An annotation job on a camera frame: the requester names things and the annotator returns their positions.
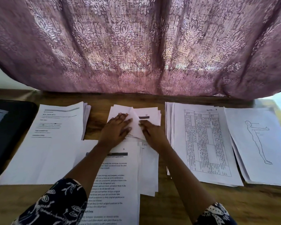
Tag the person's left hand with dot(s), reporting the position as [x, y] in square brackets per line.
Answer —
[113, 133]

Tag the person's right hand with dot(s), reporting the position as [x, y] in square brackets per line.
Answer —
[154, 134]

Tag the dark-header text paper pile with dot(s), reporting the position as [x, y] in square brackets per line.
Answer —
[150, 171]

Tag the table-print paper pile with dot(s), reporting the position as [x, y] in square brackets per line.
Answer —
[206, 147]

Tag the stack with dark header bar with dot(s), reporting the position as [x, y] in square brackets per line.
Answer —
[114, 194]

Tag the stack of printed papers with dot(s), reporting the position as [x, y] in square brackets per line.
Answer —
[47, 147]

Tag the black folder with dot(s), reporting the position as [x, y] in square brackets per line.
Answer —
[7, 133]

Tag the person's left forearm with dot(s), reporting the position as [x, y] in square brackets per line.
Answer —
[89, 166]

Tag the person's right forearm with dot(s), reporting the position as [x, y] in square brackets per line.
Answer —
[187, 182]

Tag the pink patterned curtain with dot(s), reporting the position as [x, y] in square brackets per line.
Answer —
[140, 44]

